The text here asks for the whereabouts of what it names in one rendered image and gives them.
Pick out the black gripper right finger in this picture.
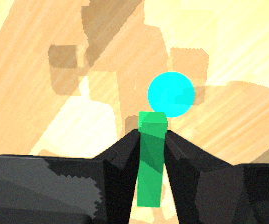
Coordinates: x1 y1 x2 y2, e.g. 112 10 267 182
164 130 269 224

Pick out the cyan circle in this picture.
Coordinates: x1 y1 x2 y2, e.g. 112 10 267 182
148 72 195 117

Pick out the green rectangular post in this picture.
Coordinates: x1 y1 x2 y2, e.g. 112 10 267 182
137 111 168 208

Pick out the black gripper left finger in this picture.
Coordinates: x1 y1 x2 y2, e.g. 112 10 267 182
0 129 141 224

